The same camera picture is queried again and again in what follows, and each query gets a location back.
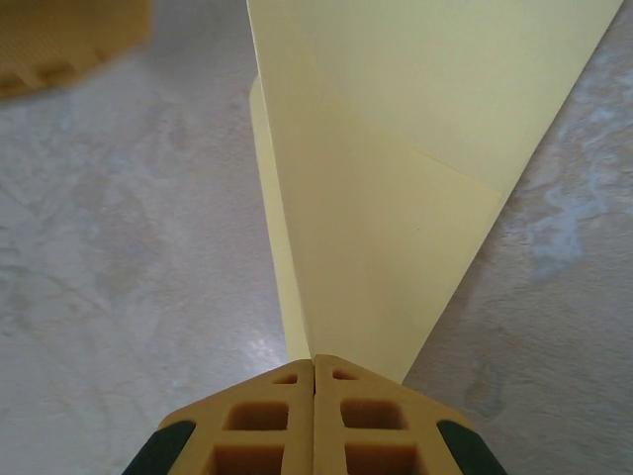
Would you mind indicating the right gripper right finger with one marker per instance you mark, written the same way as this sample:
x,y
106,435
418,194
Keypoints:
x,y
376,435

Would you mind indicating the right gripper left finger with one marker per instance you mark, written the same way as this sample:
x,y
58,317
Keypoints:
x,y
257,435

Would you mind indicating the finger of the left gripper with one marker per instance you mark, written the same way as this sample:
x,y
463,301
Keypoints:
x,y
59,34

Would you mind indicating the yellow paper sheet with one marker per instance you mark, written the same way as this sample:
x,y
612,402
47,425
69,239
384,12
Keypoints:
x,y
395,198

